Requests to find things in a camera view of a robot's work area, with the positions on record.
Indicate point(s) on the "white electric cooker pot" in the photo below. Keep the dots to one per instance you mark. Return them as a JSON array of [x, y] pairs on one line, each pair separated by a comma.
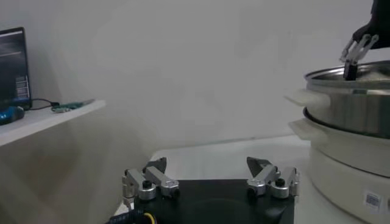
[[344, 170]]

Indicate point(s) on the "white side table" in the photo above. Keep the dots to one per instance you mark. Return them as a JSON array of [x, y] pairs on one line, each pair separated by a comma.
[[45, 117]]

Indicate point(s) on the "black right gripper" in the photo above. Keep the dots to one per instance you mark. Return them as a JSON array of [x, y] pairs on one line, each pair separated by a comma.
[[382, 27]]

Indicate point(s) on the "blue computer mouse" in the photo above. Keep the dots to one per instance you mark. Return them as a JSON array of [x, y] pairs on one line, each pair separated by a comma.
[[10, 115]]

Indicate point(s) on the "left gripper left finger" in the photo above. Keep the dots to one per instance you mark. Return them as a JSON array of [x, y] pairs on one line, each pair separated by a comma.
[[158, 179]]

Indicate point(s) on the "perforated steel steamer basket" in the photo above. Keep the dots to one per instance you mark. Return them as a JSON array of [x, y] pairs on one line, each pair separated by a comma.
[[350, 109]]

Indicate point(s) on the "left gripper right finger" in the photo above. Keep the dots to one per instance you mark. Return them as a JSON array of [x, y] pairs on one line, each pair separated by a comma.
[[265, 178]]

